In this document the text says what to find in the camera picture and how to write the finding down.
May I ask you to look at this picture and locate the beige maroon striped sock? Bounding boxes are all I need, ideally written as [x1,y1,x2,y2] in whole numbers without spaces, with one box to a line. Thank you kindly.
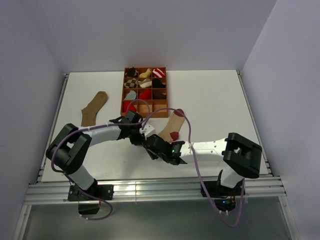
[157,108,185,143]

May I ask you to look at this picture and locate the red sock with white pattern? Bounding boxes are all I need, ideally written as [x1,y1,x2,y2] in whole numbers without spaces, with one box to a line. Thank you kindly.
[122,101,137,113]

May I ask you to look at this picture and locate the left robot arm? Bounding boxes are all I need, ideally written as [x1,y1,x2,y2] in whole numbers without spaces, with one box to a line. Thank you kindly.
[45,110,145,200]

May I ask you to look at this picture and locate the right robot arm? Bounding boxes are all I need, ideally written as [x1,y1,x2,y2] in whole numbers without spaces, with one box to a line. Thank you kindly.
[143,132,262,195]

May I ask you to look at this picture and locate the light blue rolled sock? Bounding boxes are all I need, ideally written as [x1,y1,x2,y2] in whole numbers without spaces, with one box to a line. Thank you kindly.
[123,90,137,101]

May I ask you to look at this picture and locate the orange wooden compartment tray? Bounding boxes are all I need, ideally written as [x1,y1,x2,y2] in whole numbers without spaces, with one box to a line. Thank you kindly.
[120,66,169,118]

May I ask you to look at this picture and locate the dark brown black rolled sock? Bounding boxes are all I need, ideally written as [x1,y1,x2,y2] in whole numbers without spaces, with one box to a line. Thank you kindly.
[152,89,167,100]

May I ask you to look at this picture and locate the checkered rolled sock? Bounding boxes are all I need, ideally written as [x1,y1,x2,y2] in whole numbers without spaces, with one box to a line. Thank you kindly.
[123,78,138,89]

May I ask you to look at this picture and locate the beige brown striped rolled sock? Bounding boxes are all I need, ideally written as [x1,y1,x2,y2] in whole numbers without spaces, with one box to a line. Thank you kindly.
[138,78,152,88]

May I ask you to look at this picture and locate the yellow rolled sock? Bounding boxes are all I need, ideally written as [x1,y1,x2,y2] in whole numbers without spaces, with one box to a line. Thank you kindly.
[139,68,152,78]

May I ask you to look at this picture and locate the red white striped rolled sock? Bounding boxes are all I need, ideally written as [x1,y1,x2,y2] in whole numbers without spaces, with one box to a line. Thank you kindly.
[152,68,166,78]

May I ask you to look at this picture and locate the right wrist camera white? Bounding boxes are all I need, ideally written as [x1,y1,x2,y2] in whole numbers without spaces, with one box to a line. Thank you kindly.
[139,123,156,139]

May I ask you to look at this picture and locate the aluminium front rail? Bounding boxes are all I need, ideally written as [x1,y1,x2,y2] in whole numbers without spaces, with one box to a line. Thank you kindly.
[23,176,287,205]

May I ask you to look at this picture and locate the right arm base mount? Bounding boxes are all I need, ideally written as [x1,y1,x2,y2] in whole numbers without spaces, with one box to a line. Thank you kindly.
[203,181,243,199]

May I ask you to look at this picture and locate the black box under rail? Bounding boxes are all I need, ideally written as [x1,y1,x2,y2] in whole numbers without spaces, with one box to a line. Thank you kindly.
[78,203,100,216]

